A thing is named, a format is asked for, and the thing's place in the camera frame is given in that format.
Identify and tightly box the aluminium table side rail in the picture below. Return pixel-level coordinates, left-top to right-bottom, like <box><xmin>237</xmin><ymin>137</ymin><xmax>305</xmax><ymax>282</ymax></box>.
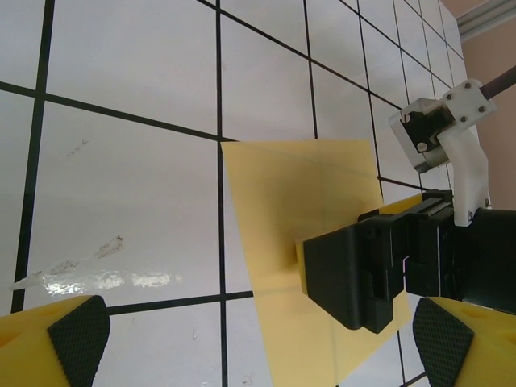
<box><xmin>455</xmin><ymin>3</ymin><xmax>516</xmax><ymax>44</ymax></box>

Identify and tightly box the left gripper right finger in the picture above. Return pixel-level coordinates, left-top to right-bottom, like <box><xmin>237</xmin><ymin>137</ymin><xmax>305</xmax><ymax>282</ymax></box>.
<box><xmin>413</xmin><ymin>297</ymin><xmax>516</xmax><ymax>387</ymax></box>

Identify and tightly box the clear tape patch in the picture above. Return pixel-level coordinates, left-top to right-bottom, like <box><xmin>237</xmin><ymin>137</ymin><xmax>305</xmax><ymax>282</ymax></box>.
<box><xmin>8</xmin><ymin>268</ymin><xmax>183</xmax><ymax>293</ymax></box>

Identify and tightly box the yellow cloth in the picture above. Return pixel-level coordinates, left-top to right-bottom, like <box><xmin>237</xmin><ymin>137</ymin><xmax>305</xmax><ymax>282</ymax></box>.
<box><xmin>220</xmin><ymin>139</ymin><xmax>412</xmax><ymax>387</ymax></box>

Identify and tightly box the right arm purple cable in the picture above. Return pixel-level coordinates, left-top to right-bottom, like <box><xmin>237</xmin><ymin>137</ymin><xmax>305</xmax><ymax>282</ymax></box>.
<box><xmin>479</xmin><ymin>66</ymin><xmax>516</xmax><ymax>100</ymax></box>

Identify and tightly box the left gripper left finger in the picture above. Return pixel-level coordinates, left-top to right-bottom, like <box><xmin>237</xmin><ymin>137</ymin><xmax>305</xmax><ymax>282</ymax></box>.
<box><xmin>0</xmin><ymin>295</ymin><xmax>110</xmax><ymax>387</ymax></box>

